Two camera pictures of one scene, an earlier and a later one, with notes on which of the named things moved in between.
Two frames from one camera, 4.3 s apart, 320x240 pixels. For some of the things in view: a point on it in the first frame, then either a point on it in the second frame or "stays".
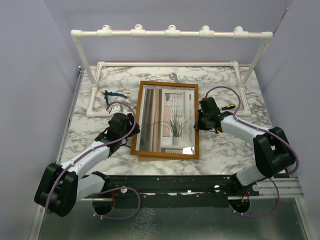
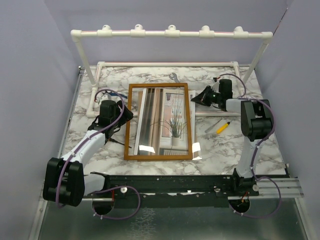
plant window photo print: [166, 119] stays
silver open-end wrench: [174, 77] stays
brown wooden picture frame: [196, 155] -> [126, 156]
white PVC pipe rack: [138, 31] stays
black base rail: [176, 191] stays
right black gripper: [201, 126] -> [202, 98]
